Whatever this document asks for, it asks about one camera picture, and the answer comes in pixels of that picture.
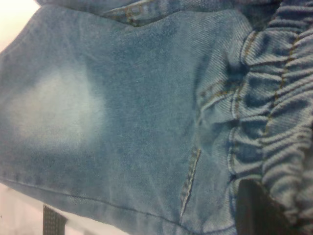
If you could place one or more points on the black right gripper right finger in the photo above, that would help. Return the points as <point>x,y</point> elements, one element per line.
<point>259,215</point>

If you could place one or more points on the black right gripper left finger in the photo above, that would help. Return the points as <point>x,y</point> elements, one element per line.
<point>54,221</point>

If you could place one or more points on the blue denim pants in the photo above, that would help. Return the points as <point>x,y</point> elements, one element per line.
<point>146,110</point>

